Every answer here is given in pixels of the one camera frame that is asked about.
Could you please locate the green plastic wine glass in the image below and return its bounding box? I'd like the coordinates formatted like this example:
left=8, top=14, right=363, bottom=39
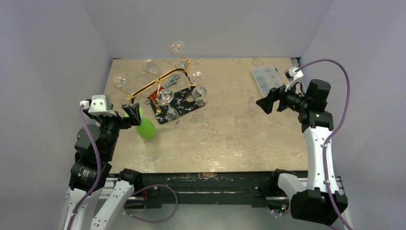
left=123, top=105, right=157, bottom=139

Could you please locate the short ribbed clear goblet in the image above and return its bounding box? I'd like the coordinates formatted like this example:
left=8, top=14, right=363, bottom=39
left=142, top=59, right=161, bottom=75

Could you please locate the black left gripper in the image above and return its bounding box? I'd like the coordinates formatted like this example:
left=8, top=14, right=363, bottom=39
left=84, top=102, right=140, bottom=158

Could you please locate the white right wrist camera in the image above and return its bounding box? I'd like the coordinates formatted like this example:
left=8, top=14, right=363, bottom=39
left=284, top=66, right=304, bottom=92

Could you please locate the clear champagne flute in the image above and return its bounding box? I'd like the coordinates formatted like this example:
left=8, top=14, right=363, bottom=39
left=169, top=41, right=187, bottom=69

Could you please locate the clear plastic screw box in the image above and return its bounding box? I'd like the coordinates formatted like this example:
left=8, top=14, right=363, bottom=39
left=251, top=65, right=283, bottom=97

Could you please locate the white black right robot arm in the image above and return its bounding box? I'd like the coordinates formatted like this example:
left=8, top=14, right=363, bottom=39
left=256, top=79, right=348, bottom=225

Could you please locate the red handled adjustable wrench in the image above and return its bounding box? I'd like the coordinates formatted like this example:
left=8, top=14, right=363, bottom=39
left=144, top=74, right=180, bottom=104

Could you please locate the clear round wine glass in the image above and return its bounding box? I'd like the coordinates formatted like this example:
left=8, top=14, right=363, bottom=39
left=113, top=72, right=130, bottom=88

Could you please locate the clear stemmed glass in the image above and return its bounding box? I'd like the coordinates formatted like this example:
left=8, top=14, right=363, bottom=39
left=157, top=89, right=180, bottom=124

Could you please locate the gold wire wine glass rack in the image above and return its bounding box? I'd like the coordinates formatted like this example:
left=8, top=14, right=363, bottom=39
left=115, top=57, right=191, bottom=103

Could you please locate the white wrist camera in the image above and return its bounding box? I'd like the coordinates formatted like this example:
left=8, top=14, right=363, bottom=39
left=284, top=66, right=304, bottom=92
left=79, top=94, right=117, bottom=116

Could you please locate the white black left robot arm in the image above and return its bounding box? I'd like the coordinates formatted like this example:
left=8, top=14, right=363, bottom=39
left=64, top=101, right=142, bottom=230

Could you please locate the clear tall wine glass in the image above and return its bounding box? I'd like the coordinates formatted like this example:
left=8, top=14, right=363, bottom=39
left=187, top=71, right=207, bottom=106

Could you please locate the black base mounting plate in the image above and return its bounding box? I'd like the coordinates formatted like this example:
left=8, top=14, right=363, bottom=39
left=124, top=171, right=289, bottom=209

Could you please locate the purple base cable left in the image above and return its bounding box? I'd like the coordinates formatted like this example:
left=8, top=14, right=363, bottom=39
left=123, top=184, right=178, bottom=223

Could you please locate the black marbled rack base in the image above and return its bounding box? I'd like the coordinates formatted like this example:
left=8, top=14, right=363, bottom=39
left=150, top=86, right=202, bottom=124

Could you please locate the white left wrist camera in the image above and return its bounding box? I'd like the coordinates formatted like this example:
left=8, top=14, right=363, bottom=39
left=79, top=94, right=117, bottom=116

